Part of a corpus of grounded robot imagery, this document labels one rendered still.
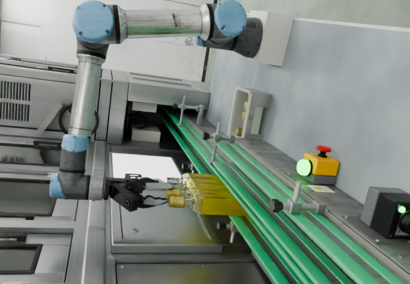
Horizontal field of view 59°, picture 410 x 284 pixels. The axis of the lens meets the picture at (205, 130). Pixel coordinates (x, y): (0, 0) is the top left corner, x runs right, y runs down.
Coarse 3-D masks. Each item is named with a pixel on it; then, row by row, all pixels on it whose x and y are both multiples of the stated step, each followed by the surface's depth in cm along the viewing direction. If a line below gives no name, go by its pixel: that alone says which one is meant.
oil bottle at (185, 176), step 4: (184, 176) 127; (188, 176) 127; (192, 176) 127; (196, 176) 128; (200, 176) 129; (204, 176) 129; (208, 176) 130; (212, 176) 131; (216, 176) 131; (184, 180) 126
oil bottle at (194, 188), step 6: (192, 186) 117; (198, 186) 118; (204, 186) 119; (210, 186) 120; (216, 186) 120; (222, 186) 121; (192, 192) 115; (216, 192) 116; (222, 192) 117; (228, 192) 118
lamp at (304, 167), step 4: (300, 160) 100; (304, 160) 99; (308, 160) 99; (300, 164) 99; (304, 164) 98; (308, 164) 98; (300, 168) 98; (304, 168) 98; (308, 168) 98; (312, 168) 98; (300, 172) 99; (304, 172) 98; (308, 172) 98
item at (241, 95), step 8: (240, 88) 150; (240, 96) 156; (248, 96) 141; (232, 104) 157; (240, 104) 157; (248, 104) 141; (232, 112) 157; (240, 112) 158; (248, 112) 141; (232, 120) 158; (240, 120) 159; (232, 128) 159; (240, 136) 156
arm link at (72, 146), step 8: (64, 136) 107; (72, 136) 106; (80, 136) 107; (64, 144) 106; (72, 144) 105; (80, 144) 106; (64, 152) 106; (72, 152) 105; (80, 152) 106; (64, 160) 106; (72, 160) 105; (80, 160) 106; (64, 168) 105; (72, 168) 105; (80, 168) 107
